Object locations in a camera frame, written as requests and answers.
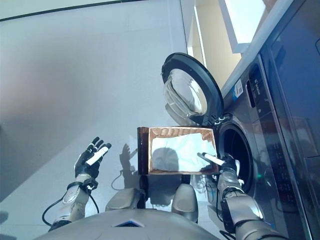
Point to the grey front-load washing machine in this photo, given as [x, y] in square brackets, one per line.
[275, 137]

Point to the grey robot torso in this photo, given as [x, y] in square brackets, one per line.
[125, 227]

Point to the white basket liner cloth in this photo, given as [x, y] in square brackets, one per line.
[185, 150]

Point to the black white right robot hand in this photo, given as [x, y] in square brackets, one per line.
[228, 162]

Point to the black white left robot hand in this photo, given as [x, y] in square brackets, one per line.
[86, 165]

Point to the wicker laundry basket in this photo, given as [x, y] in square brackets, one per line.
[175, 131]

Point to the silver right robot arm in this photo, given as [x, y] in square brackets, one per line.
[240, 207]

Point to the blue white washer sticker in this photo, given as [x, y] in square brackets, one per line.
[238, 89]

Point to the white wall cabinet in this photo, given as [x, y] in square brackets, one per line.
[240, 25]

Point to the silver left robot leg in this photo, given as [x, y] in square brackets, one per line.
[122, 198]

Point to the washer detergent drawer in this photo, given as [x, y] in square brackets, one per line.
[253, 87]

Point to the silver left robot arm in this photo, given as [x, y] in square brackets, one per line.
[75, 202]

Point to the round glass washer door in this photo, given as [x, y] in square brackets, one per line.
[190, 87]

